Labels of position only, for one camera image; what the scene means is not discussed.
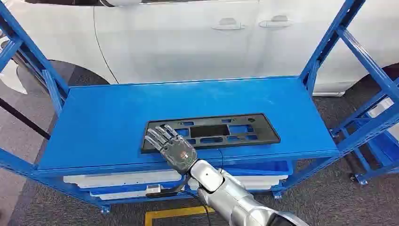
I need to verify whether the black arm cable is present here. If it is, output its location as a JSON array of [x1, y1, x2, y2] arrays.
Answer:
[[179, 189, 213, 226]]

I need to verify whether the blue metal shelf rack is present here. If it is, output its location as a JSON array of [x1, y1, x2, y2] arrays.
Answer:
[[330, 95, 399, 186], [0, 0, 399, 216]]

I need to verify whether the white car door handle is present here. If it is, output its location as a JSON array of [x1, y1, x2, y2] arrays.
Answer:
[[258, 15, 292, 29], [212, 18, 246, 31]]

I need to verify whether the long white panel part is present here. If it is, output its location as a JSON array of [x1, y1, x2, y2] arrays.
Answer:
[[63, 169, 184, 190]]

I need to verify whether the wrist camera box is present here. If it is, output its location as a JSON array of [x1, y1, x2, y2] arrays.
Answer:
[[145, 184, 179, 199]]

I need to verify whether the white car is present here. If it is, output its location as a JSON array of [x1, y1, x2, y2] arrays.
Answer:
[[0, 0, 399, 97]]

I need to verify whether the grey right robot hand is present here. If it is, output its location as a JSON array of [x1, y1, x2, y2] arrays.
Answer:
[[144, 124, 199, 175]]

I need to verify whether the black plastic plate frame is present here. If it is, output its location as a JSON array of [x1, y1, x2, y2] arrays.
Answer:
[[141, 113, 281, 154]]

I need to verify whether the black pole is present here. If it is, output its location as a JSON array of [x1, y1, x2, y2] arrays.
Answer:
[[0, 97, 51, 141]]

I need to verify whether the short white panel part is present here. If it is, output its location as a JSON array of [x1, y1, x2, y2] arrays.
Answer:
[[187, 174, 289, 192]]

